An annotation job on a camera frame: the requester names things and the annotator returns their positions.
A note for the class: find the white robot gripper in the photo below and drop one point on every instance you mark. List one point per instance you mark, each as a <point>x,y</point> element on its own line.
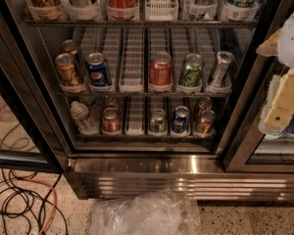
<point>293,46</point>

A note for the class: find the blue pepsi can bottom shelf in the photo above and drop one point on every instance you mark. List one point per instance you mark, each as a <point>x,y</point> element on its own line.
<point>179,119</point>

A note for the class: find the blue pepsi can shelf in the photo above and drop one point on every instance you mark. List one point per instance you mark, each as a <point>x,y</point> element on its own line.
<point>179,119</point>
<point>98,70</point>

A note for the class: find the slim silver can middle shelf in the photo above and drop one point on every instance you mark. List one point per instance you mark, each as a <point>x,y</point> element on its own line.
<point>222,63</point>

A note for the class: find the glass fridge door right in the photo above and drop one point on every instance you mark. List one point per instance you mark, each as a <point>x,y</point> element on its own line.
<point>251,150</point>

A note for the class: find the glass fridge door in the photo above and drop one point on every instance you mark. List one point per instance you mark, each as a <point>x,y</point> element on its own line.
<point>251,150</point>
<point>45,151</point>

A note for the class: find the copper can bottom rear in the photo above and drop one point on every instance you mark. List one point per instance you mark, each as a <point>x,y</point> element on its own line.
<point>203,103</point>

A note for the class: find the copper can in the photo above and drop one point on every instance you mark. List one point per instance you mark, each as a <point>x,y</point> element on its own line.
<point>206,121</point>
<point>203,103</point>

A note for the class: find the green can middle shelf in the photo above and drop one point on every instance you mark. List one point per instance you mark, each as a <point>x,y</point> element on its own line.
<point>191,70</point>

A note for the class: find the copper can bottom front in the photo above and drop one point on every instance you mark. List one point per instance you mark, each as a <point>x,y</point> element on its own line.
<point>206,121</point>

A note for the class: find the red can middle shelf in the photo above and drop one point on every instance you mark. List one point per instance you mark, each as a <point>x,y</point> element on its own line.
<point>161,69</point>

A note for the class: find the steel fridge base grille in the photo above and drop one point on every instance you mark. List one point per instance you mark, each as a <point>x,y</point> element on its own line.
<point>197,178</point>

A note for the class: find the green can bottom shelf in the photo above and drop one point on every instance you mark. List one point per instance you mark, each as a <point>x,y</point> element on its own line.
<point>158,121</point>

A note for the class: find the red can bottom rear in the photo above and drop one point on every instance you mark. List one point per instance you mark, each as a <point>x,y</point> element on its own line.
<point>111,102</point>

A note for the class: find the red can bottom front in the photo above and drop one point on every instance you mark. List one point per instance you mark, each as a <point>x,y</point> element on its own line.
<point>111,120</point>

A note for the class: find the blue pepsi can middle shelf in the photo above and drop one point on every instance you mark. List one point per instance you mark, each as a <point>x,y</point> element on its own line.
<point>98,70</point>

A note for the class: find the gold can middle rear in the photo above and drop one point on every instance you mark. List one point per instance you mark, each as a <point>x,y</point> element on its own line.
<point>69,46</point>

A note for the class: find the gold can middle front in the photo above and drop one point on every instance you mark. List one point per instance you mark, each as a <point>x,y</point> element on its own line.
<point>68,70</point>

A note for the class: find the glass fridge door left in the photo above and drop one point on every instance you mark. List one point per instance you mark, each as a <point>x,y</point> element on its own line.
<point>45,151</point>

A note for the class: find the clear plastic bag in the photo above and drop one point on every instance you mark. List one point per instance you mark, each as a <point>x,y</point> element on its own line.
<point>157,213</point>

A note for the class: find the clear water bottle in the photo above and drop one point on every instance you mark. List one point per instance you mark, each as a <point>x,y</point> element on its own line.
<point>83,118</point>

